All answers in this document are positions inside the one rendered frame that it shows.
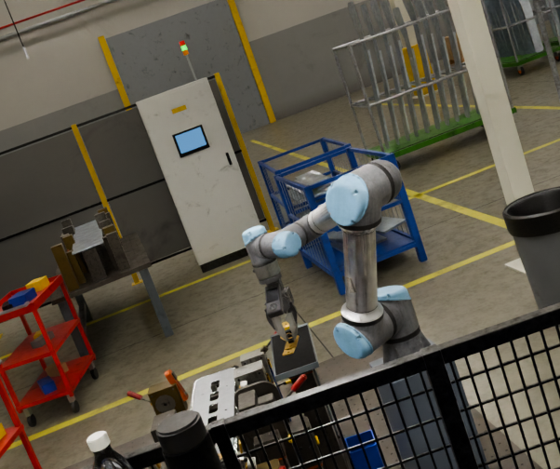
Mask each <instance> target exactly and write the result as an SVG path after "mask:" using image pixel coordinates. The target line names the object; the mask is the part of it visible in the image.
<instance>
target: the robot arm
mask: <svg viewBox="0 0 560 469"><path fill-rule="evenodd" d="M401 187H402V176H401V173H400V171H399V169H398V168H397V167H396V166H395V165H394V164H393V163H391V162H389V161H387V160H380V159H379V160H373V161H370V162H368V163H366V164H365V165H363V166H361V167H359V168H358V169H356V170H354V171H352V172H350V173H348V174H345V175H343V176H341V177H339V178H338V179H337V180H336V181H334V182H333V183H332V184H331V185H330V186H329V188H328V190H327V195H326V202H325V203H324V204H322V205H321V206H320V207H318V208H316V209H315V210H313V211H312V212H310V213H308V214H307V215H306V216H304V217H302V218H301V219H299V220H297V221H295V222H293V223H291V224H290V225H288V226H287V227H285V228H283V229H282V230H280V231H278V232H275V233H267V231H266V229H265V227H264V226H262V225H258V226H255V227H252V228H249V229H247V230H245V231H244V232H243V234H242V237H243V240H244V243H245V247H246V249H247V253H248V256H249V258H250V260H251V263H252V266H253V268H254V269H253V270H252V271H253V273H256V276H257V278H258V279H259V282H260V284H261V285H265V284H266V285H267V287H265V301H266V302H265V304H264V305H266V309H265V310H264V311H265V313H266V318H267V320H268V322H269V324H270V325H271V326H272V327H273V329H274V330H275V331H276V332H277V333H278V334H279V335H280V336H281V337H282V338H283V339H284V340H286V341H287V342H288V336H287V334H286V333H285V328H284V327H283V325H282V318H281V317H280V316H279V315H283V314H284V313H285V314H286V313H287V315H286V317H285V319H286V321H287V323H288V324H289V329H290V330H291V332H292V334H291V336H292V338H293V339H294V340H296V338H297V334H298V322H297V318H298V313H297V308H296V306H295V305H294V304H293V303H294V299H293V296H292V293H291V290H290V288H289V286H287V287H284V286H283V283H282V281H281V277H282V275H281V272H280V267H279V264H278V262H277V259H276V258H289V257H294V256H296V255H297V254H298V253H299V251H300V249H301V247H303V246H305V245H306V244H308V243H310V242H311V241H313V240H315V239H316V238H317V237H320V236H322V235H323V234H324V233H326V232H327V231H329V230H330V229H332V228H334V227H335V226H337V225H338V226H339V227H340V228H341V229H342V235H343V255H344V274H345V293H346V302H345V303H344V304H343V305H342V307H341V322H340V323H339V324H337V326H336V327H335V328H334V331H333V334H334V338H335V341H336V343H337V345H338V346H339V348H340V349H341V350H342V351H343V352H344V353H345V354H346V355H348V356H350V357H352V358H356V359H362V358H365V357H367V356H368V355H371V354H373V352H374V351H375V350H376V349H378V348H379V347H380V346H382V345H383V364H384V363H387V362H390V361H393V360H395V359H397V358H400V357H403V356H406V355H411V354H414V353H416V352H418V351H419V350H420V349H422V348H425V347H427V346H430V345H431V344H430V342H429V341H428V340H427V338H426V337H425V336H424V334H423V333H422V332H421V330H420V325H419V322H418V319H417V316H416V313H415V310H414V307H413V304H412V301H411V297H410V296H409V294H408V291H407V289H406V288H405V287H403V286H388V287H383V288H378V284H377V250H376V228H377V227H378V226H379V225H380V224H381V207H383V206H384V205H386V204H388V203H389V202H391V201H392V200H393V199H395V198H396V197H397V195H398V194H399V192H400V190H401ZM289 291H290V292H289ZM290 294H291V295H290ZM289 296H290V298H289ZM291 297H292V298H291ZM290 299H291V300H290Z"/></svg>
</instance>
